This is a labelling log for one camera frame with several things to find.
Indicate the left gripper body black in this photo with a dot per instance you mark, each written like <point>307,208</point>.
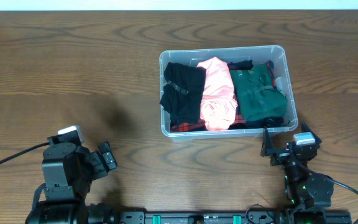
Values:
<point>92,168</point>

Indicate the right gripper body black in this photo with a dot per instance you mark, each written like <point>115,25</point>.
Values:
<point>281,156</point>

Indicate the dark green garment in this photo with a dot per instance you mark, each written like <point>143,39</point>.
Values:
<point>257,92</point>

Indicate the salmon pink garment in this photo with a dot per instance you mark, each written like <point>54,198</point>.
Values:
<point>218,105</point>

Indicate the red navy plaid shirt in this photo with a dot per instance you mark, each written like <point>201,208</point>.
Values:
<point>176,127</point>

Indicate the black garment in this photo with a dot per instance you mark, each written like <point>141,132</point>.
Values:
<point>243,65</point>
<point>183,92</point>

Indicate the dark navy garment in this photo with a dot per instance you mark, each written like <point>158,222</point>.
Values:
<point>270,122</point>

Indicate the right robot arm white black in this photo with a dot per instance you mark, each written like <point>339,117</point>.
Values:
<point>309,193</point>

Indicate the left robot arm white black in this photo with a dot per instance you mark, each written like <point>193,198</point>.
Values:
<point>44,211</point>

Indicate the clear plastic storage bin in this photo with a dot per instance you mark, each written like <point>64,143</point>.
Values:
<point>258,55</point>

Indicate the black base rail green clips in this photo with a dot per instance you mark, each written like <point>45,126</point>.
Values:
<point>255,214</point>

